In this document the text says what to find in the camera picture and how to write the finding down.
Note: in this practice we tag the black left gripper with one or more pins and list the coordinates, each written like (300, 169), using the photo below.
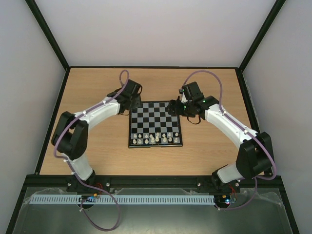
(138, 102)

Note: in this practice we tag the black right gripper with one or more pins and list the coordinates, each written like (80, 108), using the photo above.
(175, 107)

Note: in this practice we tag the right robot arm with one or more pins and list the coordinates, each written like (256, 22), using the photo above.
(254, 149)

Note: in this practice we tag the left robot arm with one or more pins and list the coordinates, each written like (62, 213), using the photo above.
(70, 137)

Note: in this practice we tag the black and silver chessboard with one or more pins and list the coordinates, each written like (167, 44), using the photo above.
(152, 118)

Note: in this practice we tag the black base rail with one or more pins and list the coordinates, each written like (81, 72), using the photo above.
(200, 182)

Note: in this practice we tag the white slotted cable duct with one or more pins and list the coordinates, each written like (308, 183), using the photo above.
(125, 199)

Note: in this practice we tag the black enclosure frame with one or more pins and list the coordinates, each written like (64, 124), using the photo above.
(37, 14)

